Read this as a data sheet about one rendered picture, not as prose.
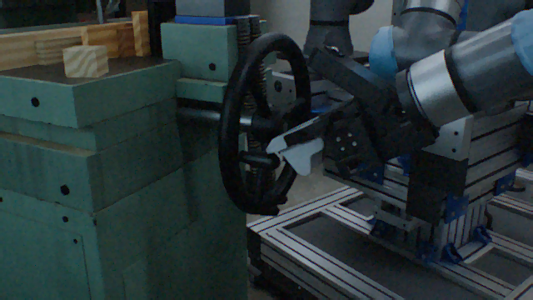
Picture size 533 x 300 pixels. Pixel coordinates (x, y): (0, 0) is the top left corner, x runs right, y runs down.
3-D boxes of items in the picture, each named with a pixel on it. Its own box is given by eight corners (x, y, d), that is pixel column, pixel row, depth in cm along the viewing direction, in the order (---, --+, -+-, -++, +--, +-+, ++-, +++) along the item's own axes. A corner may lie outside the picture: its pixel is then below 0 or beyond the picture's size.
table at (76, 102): (131, 141, 60) (126, 93, 58) (-24, 111, 73) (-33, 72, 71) (314, 66, 111) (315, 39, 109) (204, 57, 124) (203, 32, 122)
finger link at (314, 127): (282, 151, 58) (345, 124, 53) (276, 139, 58) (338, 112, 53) (298, 140, 62) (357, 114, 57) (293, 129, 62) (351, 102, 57)
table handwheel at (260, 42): (319, 17, 81) (320, 168, 93) (218, 12, 90) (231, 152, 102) (230, 60, 58) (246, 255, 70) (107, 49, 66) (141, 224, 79)
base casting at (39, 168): (91, 216, 68) (82, 156, 65) (-127, 152, 93) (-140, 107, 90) (246, 132, 106) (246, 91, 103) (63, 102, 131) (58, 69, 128)
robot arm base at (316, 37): (326, 47, 155) (328, 16, 151) (363, 53, 144) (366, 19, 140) (292, 52, 146) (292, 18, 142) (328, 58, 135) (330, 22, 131)
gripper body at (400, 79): (336, 182, 57) (434, 147, 50) (305, 117, 56) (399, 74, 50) (356, 162, 63) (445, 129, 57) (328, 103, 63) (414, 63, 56)
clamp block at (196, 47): (227, 83, 78) (226, 27, 75) (161, 76, 84) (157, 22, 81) (268, 68, 90) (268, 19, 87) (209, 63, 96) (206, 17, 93)
